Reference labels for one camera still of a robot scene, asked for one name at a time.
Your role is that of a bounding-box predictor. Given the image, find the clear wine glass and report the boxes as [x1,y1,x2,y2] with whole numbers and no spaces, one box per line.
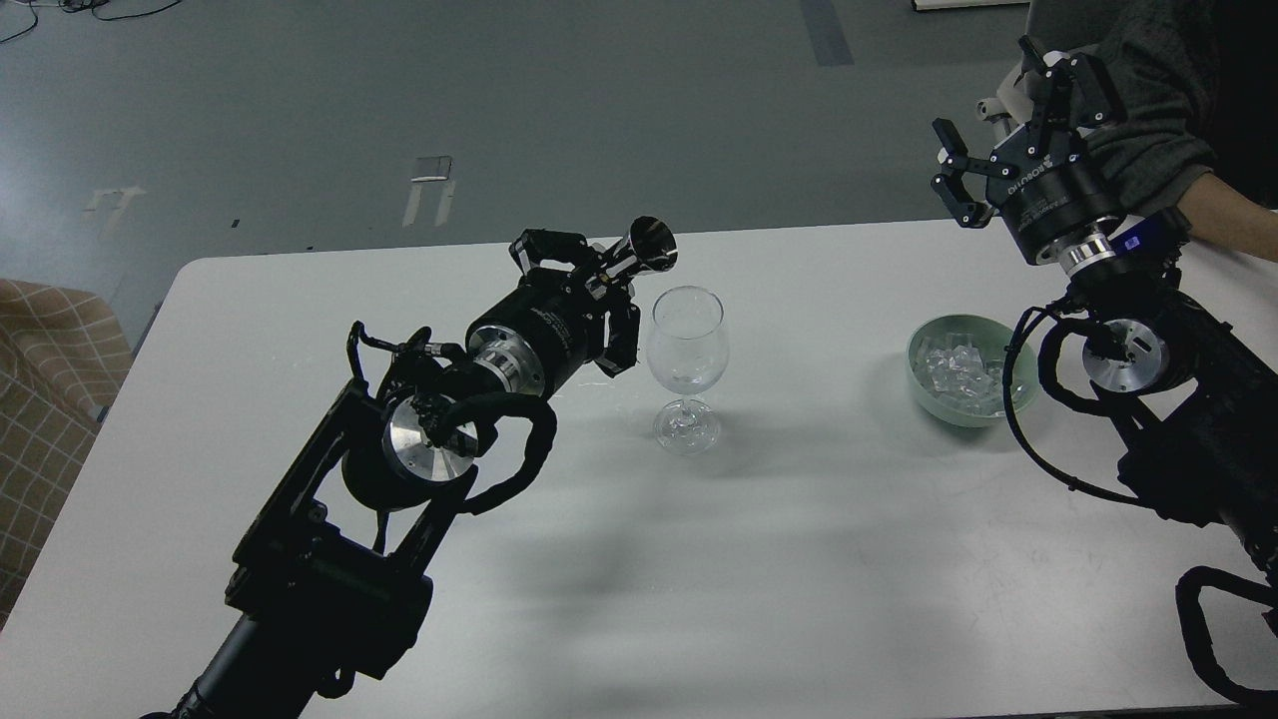
[645,286,730,456]

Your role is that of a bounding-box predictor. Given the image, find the green bowl of ice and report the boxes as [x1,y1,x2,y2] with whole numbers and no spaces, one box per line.
[904,314,1039,429]

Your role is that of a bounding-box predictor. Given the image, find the beige checked cloth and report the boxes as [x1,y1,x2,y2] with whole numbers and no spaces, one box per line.
[1,278,134,619]

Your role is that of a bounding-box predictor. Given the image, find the person in grey sweater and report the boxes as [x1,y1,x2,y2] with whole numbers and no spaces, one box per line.
[1089,1,1277,261]

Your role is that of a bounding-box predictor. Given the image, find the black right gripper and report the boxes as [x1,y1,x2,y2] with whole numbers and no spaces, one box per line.
[930,34,1128,266]

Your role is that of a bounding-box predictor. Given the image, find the white chair part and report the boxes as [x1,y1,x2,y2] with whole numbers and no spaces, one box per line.
[976,65,1066,160]

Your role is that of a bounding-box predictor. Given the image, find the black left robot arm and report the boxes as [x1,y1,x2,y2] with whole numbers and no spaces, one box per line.
[170,217,677,718]

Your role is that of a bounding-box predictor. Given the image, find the black floor cable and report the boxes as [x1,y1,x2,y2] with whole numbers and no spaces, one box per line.
[0,0,183,43]

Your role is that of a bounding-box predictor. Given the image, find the steel cocktail jigger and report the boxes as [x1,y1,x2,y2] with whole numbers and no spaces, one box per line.
[585,217,677,299]

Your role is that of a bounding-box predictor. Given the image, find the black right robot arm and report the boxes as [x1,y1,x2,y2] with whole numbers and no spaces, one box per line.
[930,36,1277,713]

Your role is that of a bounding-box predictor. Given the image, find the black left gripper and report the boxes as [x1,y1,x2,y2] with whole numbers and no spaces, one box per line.
[465,229,642,396]

